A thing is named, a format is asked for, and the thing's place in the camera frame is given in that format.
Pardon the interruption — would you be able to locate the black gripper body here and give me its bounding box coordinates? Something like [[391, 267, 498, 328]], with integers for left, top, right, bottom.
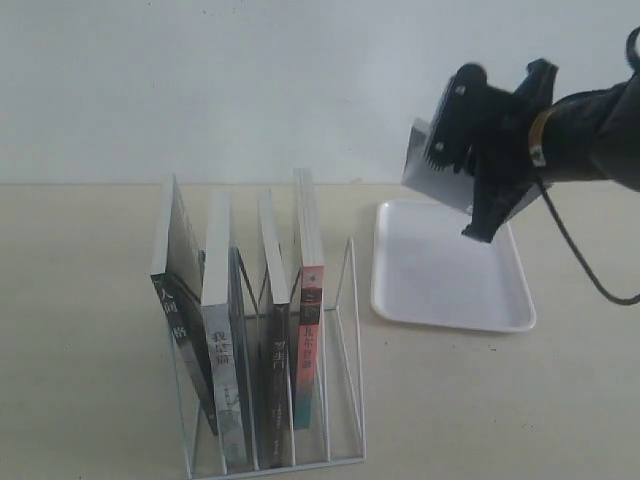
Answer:
[[467, 58, 558, 200]]

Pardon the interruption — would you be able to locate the blue moon cover book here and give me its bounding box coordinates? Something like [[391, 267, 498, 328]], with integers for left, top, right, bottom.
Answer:
[[400, 117, 553, 221]]

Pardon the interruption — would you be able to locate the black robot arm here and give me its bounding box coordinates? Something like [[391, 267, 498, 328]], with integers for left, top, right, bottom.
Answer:
[[420, 59, 639, 243]]

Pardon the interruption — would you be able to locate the red and teal book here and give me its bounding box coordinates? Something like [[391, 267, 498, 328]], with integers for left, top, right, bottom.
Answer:
[[292, 168, 325, 430]]

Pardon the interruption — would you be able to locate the grey spine book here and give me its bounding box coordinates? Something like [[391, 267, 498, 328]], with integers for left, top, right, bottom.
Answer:
[[201, 189, 248, 468]]

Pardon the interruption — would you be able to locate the dark brown spine book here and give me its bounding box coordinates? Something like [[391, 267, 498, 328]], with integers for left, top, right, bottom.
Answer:
[[258, 189, 290, 468]]

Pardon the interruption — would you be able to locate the black and white book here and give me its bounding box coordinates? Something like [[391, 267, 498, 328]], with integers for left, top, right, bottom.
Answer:
[[150, 175, 218, 434]]

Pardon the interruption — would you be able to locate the white plastic tray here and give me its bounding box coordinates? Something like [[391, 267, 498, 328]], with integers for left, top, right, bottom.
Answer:
[[370, 199, 537, 333]]

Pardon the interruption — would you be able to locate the black cable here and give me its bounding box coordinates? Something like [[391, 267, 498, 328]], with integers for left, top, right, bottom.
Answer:
[[534, 24, 640, 307]]

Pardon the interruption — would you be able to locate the white wire book rack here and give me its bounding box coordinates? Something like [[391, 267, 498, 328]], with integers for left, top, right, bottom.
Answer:
[[167, 238, 367, 479]]

